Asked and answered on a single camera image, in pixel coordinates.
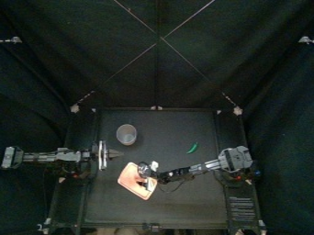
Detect pink rectangular plate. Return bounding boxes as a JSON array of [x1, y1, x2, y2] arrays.
[[116, 162, 158, 201]]

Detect grey plastic cup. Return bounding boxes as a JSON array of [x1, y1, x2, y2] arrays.
[[114, 123, 138, 147]]

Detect green toy pepper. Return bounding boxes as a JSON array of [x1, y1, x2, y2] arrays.
[[185, 141, 200, 155]]

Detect white text label sticker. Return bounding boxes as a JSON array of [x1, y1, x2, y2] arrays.
[[228, 196, 257, 223]]

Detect black cloth backdrop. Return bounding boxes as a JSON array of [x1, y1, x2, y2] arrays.
[[0, 0, 314, 235]]

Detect thin vertical frame pole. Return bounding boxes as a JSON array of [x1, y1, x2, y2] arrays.
[[154, 0, 160, 108]]

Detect metal frame clamp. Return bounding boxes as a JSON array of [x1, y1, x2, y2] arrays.
[[297, 35, 314, 45], [0, 36, 22, 45]]

